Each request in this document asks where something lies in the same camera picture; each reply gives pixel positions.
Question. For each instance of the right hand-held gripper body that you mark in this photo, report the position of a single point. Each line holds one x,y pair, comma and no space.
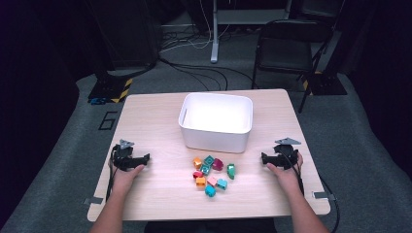
286,157

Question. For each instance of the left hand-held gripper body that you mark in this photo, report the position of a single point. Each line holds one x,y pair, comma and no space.
124,159

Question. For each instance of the magenta toy block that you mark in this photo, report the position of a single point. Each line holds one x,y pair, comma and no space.
217,164

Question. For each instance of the dark teal toy block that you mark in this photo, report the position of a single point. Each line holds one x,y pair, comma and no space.
209,159
204,169

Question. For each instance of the white plastic bin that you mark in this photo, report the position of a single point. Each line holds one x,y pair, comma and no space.
215,116

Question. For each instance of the person's left hand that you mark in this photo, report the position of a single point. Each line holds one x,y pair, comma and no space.
123,181

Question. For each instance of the person's right hand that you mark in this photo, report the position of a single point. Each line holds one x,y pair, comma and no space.
286,179

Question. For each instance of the grey tape strip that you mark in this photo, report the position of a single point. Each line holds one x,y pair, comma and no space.
323,195
93,200

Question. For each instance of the orange toy block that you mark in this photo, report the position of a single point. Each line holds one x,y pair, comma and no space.
200,181
197,162

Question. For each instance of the red toy block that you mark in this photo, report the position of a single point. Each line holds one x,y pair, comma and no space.
197,174

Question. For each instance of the black stand base striped tape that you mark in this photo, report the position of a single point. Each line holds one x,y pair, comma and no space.
327,84
107,89

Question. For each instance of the person's dark clothing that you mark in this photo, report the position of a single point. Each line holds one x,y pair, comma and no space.
210,228

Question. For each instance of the black folding chair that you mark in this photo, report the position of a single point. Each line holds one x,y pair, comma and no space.
281,55

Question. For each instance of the dark curtain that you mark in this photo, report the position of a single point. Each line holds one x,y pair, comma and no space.
32,97
382,81

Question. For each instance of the dark cabinet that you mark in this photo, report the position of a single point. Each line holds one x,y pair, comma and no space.
129,32

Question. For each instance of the white desk frame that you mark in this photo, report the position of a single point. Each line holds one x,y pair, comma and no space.
214,32

